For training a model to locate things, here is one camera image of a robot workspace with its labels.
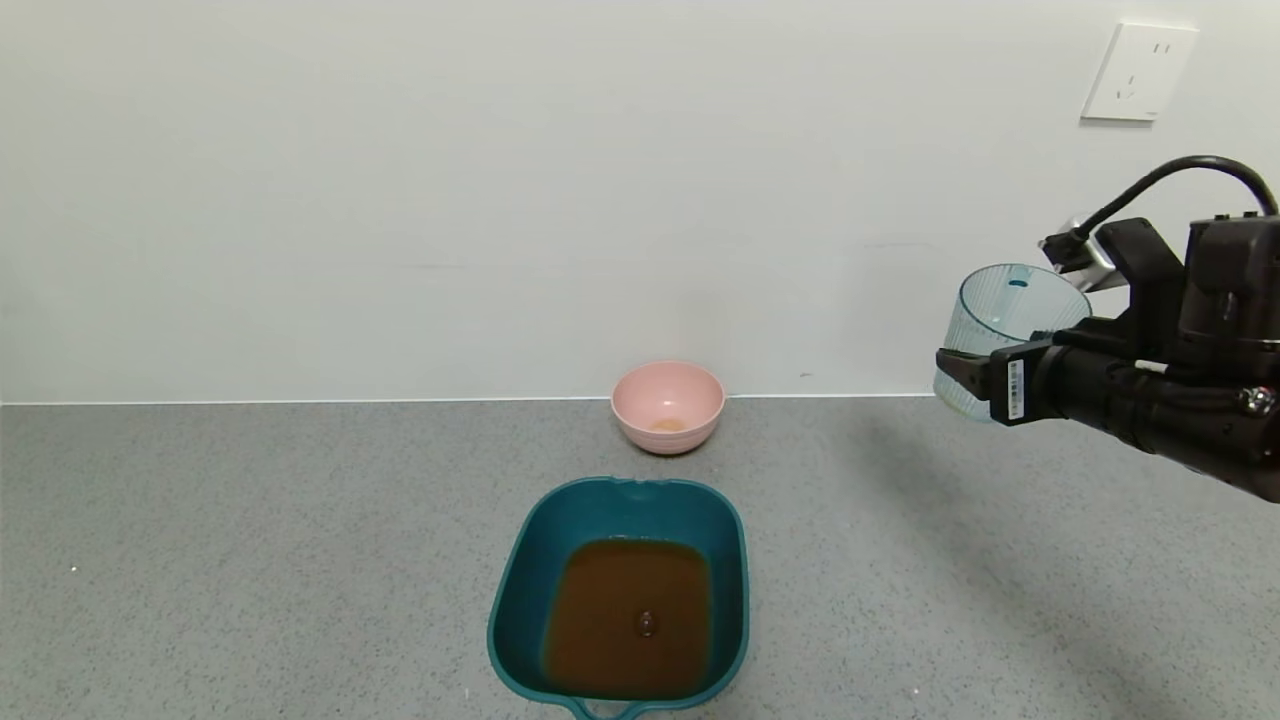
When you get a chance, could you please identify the teal rectangular plastic tray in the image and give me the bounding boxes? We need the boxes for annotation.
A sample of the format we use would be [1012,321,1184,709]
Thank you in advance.
[487,476,750,720]

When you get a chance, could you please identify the black camera cable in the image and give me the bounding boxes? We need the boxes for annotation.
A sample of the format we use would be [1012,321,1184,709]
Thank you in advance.
[1072,155,1280,243]

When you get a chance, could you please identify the clear ribbed blue cup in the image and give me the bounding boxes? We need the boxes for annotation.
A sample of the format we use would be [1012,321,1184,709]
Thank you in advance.
[933,263,1093,423]

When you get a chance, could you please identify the brown liquid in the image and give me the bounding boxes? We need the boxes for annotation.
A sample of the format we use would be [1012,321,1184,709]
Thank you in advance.
[542,538,713,700]

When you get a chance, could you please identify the white wall socket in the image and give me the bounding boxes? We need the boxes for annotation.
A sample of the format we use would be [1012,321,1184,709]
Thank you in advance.
[1080,22,1199,124]

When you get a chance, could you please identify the pink bowl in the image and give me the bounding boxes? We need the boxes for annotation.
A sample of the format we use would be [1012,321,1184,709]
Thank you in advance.
[611,361,726,457]

